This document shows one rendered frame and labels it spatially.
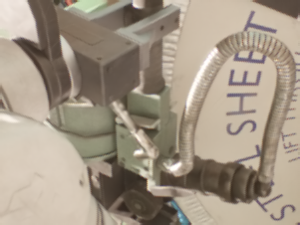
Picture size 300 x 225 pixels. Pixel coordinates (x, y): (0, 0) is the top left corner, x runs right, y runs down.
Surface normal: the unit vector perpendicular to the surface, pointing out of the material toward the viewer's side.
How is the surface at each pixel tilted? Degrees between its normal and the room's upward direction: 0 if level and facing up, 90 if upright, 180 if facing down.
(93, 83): 50
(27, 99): 137
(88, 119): 95
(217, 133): 90
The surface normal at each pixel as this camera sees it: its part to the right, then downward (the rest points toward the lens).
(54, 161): 0.75, 0.04
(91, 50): 0.00, -0.79
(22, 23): -0.67, 0.46
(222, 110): 0.04, 0.56
